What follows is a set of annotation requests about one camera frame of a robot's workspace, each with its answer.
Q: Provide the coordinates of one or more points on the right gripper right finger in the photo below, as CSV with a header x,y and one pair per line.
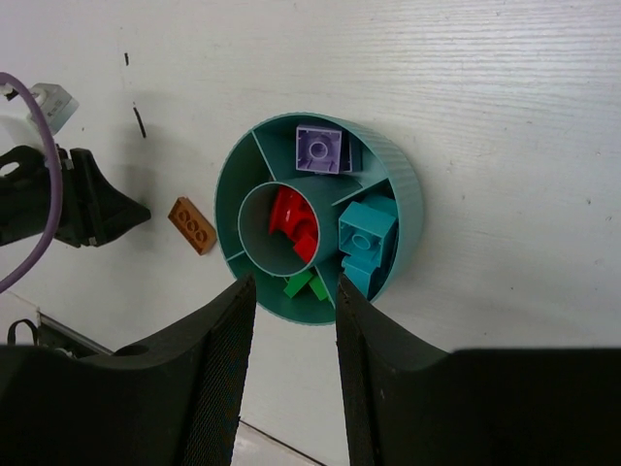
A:
x,y
407,402

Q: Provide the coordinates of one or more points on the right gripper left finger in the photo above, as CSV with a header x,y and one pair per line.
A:
x,y
173,398

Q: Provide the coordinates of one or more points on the teal studded lego brick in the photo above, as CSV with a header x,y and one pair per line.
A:
x,y
366,233

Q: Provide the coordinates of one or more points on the green lego slope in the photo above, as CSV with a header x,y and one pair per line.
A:
x,y
320,291

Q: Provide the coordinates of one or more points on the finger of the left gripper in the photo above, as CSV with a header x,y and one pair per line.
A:
x,y
94,213

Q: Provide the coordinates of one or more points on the orange lego plate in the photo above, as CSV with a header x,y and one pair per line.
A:
x,y
192,225

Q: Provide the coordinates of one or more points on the teal divided round container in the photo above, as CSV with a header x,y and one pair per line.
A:
x,y
374,171

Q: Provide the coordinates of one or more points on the purple square lego plate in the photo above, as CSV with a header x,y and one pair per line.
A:
x,y
318,149

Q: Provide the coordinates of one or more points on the big red lego block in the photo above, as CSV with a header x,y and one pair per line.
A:
x,y
292,215

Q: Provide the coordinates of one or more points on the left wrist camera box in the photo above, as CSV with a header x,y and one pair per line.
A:
x,y
56,104

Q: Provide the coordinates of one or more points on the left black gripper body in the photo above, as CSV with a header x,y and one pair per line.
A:
x,y
25,195

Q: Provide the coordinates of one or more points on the small red lego brick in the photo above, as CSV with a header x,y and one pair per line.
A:
x,y
306,247

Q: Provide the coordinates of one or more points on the green lego cube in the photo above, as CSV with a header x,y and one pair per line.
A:
x,y
294,284

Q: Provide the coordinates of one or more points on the long teal lego brick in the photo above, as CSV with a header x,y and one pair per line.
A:
x,y
367,277

